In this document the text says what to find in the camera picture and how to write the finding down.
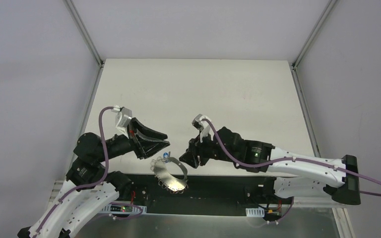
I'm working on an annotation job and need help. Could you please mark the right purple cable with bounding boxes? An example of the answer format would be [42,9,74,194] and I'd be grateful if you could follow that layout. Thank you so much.
[201,119,381,227]

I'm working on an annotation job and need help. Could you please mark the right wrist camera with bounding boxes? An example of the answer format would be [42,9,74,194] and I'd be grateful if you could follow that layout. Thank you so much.
[192,114,211,143]

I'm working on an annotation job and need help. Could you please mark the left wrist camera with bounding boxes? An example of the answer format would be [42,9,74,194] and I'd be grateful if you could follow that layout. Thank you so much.
[111,105,132,137]

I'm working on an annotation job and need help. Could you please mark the right circuit board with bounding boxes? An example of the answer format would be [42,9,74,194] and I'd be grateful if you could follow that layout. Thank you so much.
[245,207,282,219]

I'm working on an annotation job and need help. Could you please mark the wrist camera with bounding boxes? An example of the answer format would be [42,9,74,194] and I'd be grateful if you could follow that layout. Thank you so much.
[111,105,132,137]
[192,114,211,143]

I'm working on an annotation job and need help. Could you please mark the circuit board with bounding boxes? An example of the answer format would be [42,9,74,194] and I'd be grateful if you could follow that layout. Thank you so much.
[245,207,282,219]
[99,204,147,215]

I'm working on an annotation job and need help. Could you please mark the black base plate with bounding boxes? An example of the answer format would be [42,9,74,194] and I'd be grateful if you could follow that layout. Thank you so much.
[128,174,277,216]

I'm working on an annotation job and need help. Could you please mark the left circuit board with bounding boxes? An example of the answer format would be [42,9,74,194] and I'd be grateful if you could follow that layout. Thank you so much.
[99,204,147,215]

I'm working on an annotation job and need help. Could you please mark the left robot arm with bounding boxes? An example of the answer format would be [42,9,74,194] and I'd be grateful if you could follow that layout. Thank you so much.
[17,118,170,238]

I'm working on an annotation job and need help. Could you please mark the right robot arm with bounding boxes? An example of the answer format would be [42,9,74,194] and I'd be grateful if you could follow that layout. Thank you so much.
[179,127,361,205]

